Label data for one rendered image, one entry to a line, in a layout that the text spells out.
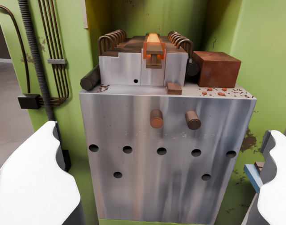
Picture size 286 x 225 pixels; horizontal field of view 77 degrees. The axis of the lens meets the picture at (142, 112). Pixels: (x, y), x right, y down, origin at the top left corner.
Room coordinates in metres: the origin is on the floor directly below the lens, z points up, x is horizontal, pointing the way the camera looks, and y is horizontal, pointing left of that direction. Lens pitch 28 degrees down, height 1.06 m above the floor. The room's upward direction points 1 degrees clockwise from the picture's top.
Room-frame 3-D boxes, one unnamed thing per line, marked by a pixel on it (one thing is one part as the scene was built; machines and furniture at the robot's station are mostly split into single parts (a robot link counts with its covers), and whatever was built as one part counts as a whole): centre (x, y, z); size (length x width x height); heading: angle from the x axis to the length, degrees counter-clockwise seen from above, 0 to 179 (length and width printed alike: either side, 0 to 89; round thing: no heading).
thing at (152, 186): (0.63, -0.06, 0.69); 0.56 x 0.38 x 0.45; 178
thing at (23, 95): (0.55, 0.38, 0.80); 0.06 x 0.03 x 0.04; 88
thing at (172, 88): (0.38, -0.07, 0.92); 0.04 x 0.03 x 0.01; 176
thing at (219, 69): (0.47, -0.18, 0.95); 0.12 x 0.09 x 0.07; 178
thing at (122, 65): (0.63, 0.00, 0.96); 0.42 x 0.20 x 0.09; 178
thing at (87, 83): (0.56, 0.11, 0.93); 0.40 x 0.03 x 0.03; 178
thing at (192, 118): (0.33, -0.11, 0.87); 0.04 x 0.03 x 0.03; 178
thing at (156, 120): (0.33, -0.03, 0.87); 0.04 x 0.03 x 0.03; 178
